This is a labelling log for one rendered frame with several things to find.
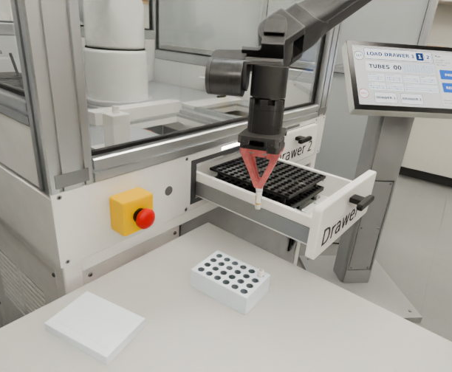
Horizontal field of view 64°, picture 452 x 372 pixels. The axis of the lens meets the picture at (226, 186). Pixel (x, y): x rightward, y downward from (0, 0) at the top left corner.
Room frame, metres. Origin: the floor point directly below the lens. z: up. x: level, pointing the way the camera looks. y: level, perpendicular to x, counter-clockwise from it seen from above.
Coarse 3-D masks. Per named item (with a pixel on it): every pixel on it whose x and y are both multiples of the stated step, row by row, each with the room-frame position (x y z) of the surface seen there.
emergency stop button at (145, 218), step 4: (148, 208) 0.60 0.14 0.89; (140, 212) 0.58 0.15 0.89; (144, 212) 0.58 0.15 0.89; (148, 212) 0.59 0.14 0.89; (152, 212) 0.59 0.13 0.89; (140, 216) 0.58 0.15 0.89; (144, 216) 0.58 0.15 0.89; (148, 216) 0.58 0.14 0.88; (152, 216) 0.59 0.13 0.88; (136, 220) 0.58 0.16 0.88; (140, 220) 0.57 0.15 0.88; (144, 220) 0.58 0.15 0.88; (148, 220) 0.58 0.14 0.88; (152, 220) 0.59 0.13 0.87; (140, 224) 0.57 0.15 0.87; (144, 224) 0.58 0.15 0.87; (148, 224) 0.58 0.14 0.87; (144, 228) 0.58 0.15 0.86
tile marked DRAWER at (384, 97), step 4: (376, 92) 1.45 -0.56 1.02; (380, 92) 1.46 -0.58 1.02; (384, 92) 1.46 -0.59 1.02; (388, 92) 1.46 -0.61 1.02; (392, 92) 1.46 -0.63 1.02; (376, 96) 1.44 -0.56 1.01; (380, 96) 1.45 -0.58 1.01; (384, 96) 1.45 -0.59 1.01; (388, 96) 1.45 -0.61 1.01; (392, 96) 1.45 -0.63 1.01; (396, 96) 1.46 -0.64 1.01; (376, 100) 1.43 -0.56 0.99; (380, 100) 1.43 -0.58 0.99; (384, 100) 1.44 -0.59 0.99; (388, 100) 1.44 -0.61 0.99; (392, 100) 1.44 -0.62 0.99; (396, 100) 1.44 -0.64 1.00
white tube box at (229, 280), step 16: (208, 256) 0.59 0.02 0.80; (224, 256) 0.60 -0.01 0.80; (192, 272) 0.55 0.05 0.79; (208, 272) 0.55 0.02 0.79; (224, 272) 0.55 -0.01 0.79; (240, 272) 0.56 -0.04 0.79; (256, 272) 0.55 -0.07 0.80; (208, 288) 0.52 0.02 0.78; (224, 288) 0.51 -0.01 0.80; (240, 288) 0.51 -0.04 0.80; (256, 288) 0.51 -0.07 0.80; (240, 304) 0.49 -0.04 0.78
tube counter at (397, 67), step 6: (396, 66) 1.55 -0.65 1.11; (402, 66) 1.55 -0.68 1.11; (408, 66) 1.55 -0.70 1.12; (414, 66) 1.56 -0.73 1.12; (420, 66) 1.56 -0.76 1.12; (426, 66) 1.57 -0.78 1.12; (432, 66) 1.57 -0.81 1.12; (408, 72) 1.54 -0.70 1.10; (414, 72) 1.54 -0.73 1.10; (420, 72) 1.55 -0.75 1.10; (426, 72) 1.55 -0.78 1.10; (432, 72) 1.55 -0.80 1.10
